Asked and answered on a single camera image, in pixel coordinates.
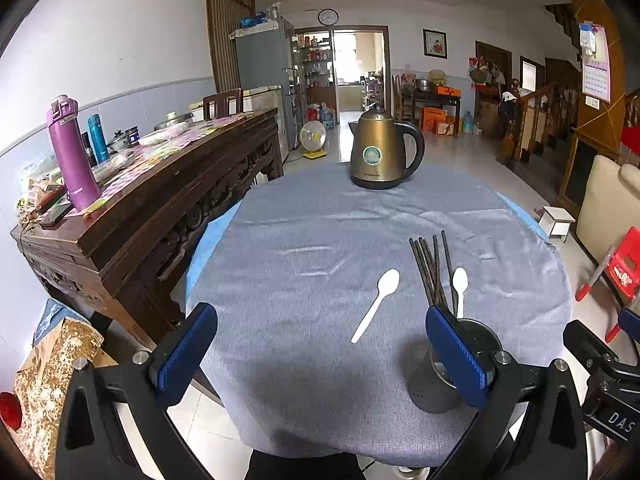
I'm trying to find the grey utensil holder cup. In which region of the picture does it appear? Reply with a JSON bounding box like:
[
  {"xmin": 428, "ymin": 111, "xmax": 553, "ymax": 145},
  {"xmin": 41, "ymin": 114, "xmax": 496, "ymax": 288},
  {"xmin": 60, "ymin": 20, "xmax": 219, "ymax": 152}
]
[{"xmin": 408, "ymin": 326, "xmax": 502, "ymax": 414}]

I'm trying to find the dark wooden sideboard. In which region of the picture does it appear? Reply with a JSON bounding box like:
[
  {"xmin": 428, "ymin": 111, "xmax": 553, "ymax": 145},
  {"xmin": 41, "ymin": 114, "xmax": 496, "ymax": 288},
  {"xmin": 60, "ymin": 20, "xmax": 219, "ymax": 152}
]
[{"xmin": 11, "ymin": 110, "xmax": 283, "ymax": 348}]

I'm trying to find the dark wooden side table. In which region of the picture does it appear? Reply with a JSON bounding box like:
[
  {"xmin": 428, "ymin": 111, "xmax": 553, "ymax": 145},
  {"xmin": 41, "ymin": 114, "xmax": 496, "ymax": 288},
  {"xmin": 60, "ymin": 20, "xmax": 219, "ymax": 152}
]
[{"xmin": 411, "ymin": 89, "xmax": 462, "ymax": 138}]

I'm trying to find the blue round table cover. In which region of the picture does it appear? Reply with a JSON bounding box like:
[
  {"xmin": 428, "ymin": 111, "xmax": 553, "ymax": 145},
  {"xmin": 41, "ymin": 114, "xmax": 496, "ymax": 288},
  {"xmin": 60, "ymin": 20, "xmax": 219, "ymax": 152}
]
[{"xmin": 186, "ymin": 188, "xmax": 568, "ymax": 318}]

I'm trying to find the red plastic child chair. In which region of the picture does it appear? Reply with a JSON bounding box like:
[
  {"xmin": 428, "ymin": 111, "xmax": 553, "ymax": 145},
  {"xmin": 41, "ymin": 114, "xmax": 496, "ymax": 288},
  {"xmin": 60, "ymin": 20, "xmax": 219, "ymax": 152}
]
[{"xmin": 575, "ymin": 226, "xmax": 639, "ymax": 314}]

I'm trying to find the small white stool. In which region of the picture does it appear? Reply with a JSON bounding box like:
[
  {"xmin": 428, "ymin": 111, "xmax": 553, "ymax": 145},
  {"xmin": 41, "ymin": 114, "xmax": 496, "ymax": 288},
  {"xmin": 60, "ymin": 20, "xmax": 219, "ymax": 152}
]
[{"xmin": 538, "ymin": 206, "xmax": 575, "ymax": 240}]

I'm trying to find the dark chopstick six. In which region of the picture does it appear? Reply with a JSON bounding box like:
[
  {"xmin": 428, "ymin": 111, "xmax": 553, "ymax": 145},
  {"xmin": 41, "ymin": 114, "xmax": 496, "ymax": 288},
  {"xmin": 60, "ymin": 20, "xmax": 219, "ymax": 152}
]
[{"xmin": 440, "ymin": 230, "xmax": 458, "ymax": 316}]

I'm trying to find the beige sofa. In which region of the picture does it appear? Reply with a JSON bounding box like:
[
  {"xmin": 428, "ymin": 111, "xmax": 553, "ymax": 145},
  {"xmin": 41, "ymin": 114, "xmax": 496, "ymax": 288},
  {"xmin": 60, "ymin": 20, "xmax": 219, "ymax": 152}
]
[{"xmin": 576, "ymin": 155, "xmax": 640, "ymax": 261}]

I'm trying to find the white plastic spoon small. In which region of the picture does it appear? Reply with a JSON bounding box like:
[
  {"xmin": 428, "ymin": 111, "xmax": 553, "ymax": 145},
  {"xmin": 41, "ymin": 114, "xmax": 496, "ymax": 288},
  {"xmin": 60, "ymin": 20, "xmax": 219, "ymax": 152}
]
[{"xmin": 451, "ymin": 266, "xmax": 469, "ymax": 318}]

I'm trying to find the grey refrigerator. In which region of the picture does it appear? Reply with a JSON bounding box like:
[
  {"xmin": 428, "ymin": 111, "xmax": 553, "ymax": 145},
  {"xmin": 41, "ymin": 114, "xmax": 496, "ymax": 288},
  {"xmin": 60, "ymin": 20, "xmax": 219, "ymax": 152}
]
[{"xmin": 230, "ymin": 16, "xmax": 297, "ymax": 151}]

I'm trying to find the gold electric kettle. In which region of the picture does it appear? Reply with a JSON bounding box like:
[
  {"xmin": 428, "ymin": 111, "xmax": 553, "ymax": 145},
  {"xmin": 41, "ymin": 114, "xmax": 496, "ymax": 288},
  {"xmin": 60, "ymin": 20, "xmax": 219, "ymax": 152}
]
[{"xmin": 350, "ymin": 104, "xmax": 425, "ymax": 190}]

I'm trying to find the dark chopstick one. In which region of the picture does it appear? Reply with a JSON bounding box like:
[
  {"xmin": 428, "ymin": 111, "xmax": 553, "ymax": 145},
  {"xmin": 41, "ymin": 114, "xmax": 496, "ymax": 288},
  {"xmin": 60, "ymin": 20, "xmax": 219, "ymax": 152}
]
[{"xmin": 409, "ymin": 238, "xmax": 435, "ymax": 306}]

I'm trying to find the white plastic spoon large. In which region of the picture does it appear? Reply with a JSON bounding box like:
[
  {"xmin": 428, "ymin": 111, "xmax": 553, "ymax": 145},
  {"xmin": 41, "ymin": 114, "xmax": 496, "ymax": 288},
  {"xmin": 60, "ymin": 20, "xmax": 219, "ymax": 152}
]
[{"xmin": 350, "ymin": 269, "xmax": 400, "ymax": 344}]

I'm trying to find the wooden staircase railing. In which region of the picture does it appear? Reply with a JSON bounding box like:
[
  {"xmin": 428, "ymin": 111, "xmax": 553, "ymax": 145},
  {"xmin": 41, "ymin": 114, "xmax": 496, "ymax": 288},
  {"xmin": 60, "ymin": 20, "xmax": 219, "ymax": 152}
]
[{"xmin": 500, "ymin": 76, "xmax": 580, "ymax": 169}]

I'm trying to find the gold glitter bag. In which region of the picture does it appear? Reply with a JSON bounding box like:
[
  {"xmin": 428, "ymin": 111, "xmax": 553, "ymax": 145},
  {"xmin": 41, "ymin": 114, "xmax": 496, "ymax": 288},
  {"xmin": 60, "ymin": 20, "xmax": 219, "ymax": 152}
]
[{"xmin": 14, "ymin": 318, "xmax": 103, "ymax": 479}]

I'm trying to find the wall calendar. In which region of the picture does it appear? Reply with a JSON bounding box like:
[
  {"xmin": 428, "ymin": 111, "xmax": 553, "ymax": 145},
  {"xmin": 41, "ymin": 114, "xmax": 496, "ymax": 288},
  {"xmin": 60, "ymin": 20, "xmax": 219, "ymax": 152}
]
[{"xmin": 579, "ymin": 22, "xmax": 611, "ymax": 102}]

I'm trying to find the grey tablecloth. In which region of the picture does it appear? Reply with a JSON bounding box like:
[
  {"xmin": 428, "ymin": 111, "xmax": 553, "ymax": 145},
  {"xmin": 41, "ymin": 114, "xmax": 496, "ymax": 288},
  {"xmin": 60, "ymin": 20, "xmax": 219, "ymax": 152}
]
[{"xmin": 202, "ymin": 164, "xmax": 573, "ymax": 467}]

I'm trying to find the blue water jug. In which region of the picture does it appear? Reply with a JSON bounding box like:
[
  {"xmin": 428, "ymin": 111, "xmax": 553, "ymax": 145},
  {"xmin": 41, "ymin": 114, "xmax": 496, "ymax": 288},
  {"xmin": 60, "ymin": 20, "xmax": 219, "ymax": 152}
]
[{"xmin": 462, "ymin": 110, "xmax": 474, "ymax": 134}]

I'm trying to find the purple thermos bottle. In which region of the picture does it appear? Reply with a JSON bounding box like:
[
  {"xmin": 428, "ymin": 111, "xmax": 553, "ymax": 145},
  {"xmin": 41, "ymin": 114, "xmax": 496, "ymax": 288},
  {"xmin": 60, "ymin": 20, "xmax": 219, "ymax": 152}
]
[{"xmin": 47, "ymin": 94, "xmax": 101, "ymax": 212}]

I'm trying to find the white bowl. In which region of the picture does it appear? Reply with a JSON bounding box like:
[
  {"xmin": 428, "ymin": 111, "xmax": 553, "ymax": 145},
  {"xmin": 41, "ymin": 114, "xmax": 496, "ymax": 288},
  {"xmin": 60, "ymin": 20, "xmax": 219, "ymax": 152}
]
[{"xmin": 139, "ymin": 125, "xmax": 184, "ymax": 148}]

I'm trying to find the teal thermos bottle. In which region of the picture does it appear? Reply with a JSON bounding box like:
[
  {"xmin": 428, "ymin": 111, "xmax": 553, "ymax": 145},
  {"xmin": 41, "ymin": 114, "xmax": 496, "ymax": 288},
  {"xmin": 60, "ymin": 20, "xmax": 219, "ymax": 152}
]
[{"xmin": 88, "ymin": 114, "xmax": 110, "ymax": 164}]

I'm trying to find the metal pot with lid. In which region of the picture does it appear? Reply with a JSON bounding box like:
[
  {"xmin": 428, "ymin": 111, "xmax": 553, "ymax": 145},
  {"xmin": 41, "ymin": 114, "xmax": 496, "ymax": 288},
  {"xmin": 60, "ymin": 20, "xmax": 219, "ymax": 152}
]
[{"xmin": 154, "ymin": 112, "xmax": 193, "ymax": 131}]

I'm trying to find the round wall clock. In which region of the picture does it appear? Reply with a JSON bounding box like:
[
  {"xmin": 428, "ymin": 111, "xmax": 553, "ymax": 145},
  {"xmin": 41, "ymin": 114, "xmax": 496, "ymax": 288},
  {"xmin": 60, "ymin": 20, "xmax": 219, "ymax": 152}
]
[{"xmin": 318, "ymin": 8, "xmax": 340, "ymax": 27}]

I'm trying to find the wooden chair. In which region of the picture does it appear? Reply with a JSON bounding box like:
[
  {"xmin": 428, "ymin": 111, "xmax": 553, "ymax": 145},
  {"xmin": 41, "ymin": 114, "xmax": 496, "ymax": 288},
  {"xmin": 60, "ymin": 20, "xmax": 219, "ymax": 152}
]
[{"xmin": 203, "ymin": 88, "xmax": 243, "ymax": 120}]

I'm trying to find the framed wall picture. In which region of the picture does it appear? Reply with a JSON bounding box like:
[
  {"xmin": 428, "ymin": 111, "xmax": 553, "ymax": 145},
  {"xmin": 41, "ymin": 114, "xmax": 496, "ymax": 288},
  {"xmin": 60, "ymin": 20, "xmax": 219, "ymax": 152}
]
[{"xmin": 423, "ymin": 29, "xmax": 447, "ymax": 58}]

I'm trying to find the orange box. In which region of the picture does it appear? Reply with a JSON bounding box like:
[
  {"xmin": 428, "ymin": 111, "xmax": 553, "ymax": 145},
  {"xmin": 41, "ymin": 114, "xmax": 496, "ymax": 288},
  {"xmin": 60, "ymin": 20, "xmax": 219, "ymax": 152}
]
[{"xmin": 435, "ymin": 84, "xmax": 461, "ymax": 98}]

